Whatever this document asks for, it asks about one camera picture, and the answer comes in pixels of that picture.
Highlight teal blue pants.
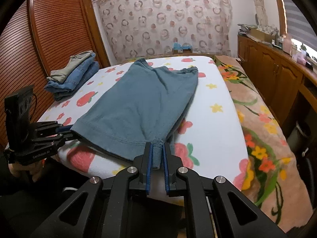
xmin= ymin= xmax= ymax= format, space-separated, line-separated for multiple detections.
xmin=71 ymin=58 xmax=198 ymax=169

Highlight left human hand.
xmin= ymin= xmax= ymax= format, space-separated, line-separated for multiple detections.
xmin=8 ymin=161 xmax=44 ymax=182

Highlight folded blue denim jeans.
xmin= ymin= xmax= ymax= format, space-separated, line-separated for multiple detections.
xmin=44 ymin=56 xmax=99 ymax=101

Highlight folded olive green pants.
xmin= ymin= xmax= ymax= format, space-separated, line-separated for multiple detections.
xmin=47 ymin=51 xmax=96 ymax=84

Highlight beige floral bed blanket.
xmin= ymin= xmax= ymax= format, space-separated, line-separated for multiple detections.
xmin=213 ymin=55 xmax=313 ymax=237

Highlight white strawberry flower blanket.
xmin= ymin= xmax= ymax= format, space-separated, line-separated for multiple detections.
xmin=40 ymin=56 xmax=248 ymax=189

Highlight brown louvered wooden wardrobe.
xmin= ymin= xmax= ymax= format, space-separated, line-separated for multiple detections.
xmin=1 ymin=0 xmax=110 ymax=150

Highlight long brown wooden cabinet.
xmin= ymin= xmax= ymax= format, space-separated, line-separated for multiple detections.
xmin=238 ymin=35 xmax=316 ymax=136

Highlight circle patterned sheer curtain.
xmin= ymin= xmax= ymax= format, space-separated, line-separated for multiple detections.
xmin=96 ymin=0 xmax=232 ymax=62

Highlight cardboard box with blue cloth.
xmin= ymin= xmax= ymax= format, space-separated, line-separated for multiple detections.
xmin=172 ymin=42 xmax=193 ymax=54

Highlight pink bottle on cabinet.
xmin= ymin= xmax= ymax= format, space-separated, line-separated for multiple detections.
xmin=283 ymin=33 xmax=292 ymax=55

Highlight open cardboard box on cabinet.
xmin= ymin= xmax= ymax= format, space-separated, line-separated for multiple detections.
xmin=250 ymin=29 xmax=275 ymax=43

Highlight grey striped window blind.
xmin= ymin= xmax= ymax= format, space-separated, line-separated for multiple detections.
xmin=283 ymin=0 xmax=316 ymax=58

